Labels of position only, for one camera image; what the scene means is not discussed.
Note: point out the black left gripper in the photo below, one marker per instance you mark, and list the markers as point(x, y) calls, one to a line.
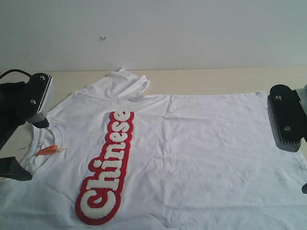
point(10, 96)

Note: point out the orange neck label tag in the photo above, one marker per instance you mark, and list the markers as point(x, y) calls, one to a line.
point(50, 150)

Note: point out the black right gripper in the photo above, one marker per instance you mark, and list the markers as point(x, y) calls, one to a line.
point(301, 113)

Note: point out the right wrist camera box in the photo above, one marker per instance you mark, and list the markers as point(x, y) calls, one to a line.
point(282, 113)

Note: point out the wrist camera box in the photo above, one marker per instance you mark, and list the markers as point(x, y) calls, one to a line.
point(282, 113)
point(36, 98)

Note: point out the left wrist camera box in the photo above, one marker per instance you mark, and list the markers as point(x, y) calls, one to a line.
point(36, 98)

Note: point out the white t-shirt red lettering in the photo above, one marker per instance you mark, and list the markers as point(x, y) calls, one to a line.
point(157, 162)

